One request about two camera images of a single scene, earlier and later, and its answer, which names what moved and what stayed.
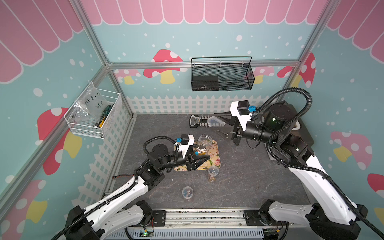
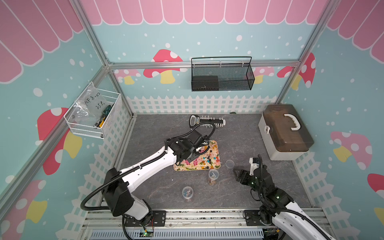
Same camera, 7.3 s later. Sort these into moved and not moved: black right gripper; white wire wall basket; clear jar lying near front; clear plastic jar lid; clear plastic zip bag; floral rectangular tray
Moved: clear plastic jar lid; black right gripper
Not moved: floral rectangular tray; clear plastic zip bag; clear jar lying near front; white wire wall basket
